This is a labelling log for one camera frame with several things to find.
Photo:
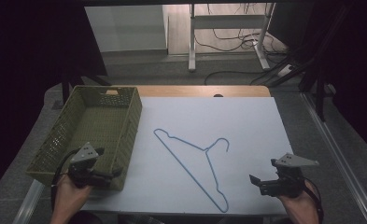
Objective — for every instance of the wooden table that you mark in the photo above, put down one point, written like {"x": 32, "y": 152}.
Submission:
{"x": 187, "y": 91}

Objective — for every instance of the person's right hand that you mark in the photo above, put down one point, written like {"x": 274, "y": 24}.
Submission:
{"x": 299, "y": 203}

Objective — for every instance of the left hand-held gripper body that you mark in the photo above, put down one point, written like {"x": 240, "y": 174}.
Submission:
{"x": 84, "y": 155}

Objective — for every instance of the white power strip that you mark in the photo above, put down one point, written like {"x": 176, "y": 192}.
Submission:
{"x": 285, "y": 70}

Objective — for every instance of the black round table grommet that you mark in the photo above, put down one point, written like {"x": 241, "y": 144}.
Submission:
{"x": 218, "y": 95}

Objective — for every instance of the white metal desk frame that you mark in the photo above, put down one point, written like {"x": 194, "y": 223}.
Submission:
{"x": 228, "y": 21}

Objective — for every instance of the person's left hand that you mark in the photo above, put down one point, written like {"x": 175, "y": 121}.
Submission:
{"x": 70, "y": 194}

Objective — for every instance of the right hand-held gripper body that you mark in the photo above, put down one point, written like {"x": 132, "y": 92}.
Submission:
{"x": 288, "y": 179}

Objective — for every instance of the white table mat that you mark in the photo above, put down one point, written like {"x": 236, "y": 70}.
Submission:
{"x": 240, "y": 130}

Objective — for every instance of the metal floor rail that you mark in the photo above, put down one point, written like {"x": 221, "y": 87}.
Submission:
{"x": 340, "y": 155}
{"x": 28, "y": 202}

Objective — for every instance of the green woven plastic basket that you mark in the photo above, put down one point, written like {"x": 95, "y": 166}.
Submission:
{"x": 101, "y": 130}

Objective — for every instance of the white panel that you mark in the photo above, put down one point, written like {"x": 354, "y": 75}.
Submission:
{"x": 125, "y": 28}

